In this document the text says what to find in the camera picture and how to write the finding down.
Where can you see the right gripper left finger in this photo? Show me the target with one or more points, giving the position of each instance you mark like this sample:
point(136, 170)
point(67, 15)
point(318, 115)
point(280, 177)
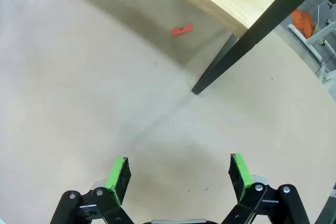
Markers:
point(119, 179)

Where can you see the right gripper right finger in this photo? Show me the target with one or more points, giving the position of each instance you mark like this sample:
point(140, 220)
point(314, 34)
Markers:
point(240, 179)

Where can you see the red paper scrap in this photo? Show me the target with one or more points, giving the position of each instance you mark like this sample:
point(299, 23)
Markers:
point(181, 30)

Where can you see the orange cloth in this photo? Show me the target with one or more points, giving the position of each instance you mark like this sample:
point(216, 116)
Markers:
point(303, 22)

